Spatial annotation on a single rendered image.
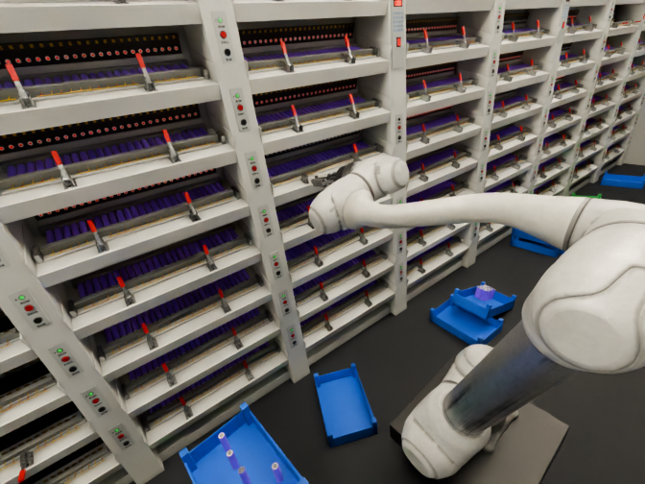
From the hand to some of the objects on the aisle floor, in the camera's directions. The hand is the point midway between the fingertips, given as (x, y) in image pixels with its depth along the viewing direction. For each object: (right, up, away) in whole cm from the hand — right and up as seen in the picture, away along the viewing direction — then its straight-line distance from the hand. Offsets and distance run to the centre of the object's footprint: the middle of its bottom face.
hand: (318, 179), depth 116 cm
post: (-14, -87, +48) cm, 100 cm away
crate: (+79, -68, +57) cm, 119 cm away
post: (+43, -61, +80) cm, 110 cm away
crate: (+11, -96, +24) cm, 99 cm away
